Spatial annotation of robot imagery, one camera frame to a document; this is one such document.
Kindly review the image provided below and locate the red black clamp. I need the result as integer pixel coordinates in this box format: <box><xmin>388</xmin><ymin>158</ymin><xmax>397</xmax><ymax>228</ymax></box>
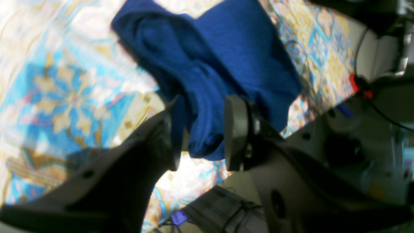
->
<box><xmin>349</xmin><ymin>74</ymin><xmax>374</xmax><ymax>99</ymax></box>

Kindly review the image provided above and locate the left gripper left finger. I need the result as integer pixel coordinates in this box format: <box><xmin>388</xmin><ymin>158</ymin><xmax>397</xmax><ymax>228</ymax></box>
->
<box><xmin>1</xmin><ymin>95</ymin><xmax>183</xmax><ymax>233</ymax></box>

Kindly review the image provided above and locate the blue box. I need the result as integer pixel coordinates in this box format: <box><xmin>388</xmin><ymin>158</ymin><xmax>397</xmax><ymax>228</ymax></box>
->
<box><xmin>170</xmin><ymin>210</ymin><xmax>188</xmax><ymax>226</ymax></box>

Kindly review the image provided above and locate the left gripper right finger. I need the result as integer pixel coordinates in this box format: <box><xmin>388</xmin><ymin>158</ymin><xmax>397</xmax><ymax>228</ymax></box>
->
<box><xmin>224</xmin><ymin>95</ymin><xmax>413</xmax><ymax>233</ymax></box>

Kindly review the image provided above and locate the patterned tablecloth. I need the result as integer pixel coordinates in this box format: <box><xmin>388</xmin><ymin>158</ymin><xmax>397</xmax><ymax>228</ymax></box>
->
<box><xmin>0</xmin><ymin>0</ymin><xmax>359</xmax><ymax>233</ymax></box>

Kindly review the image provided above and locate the blue long-sleeve shirt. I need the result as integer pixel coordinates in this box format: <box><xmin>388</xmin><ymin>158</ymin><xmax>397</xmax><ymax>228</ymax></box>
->
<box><xmin>111</xmin><ymin>0</ymin><xmax>302</xmax><ymax>161</ymax></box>

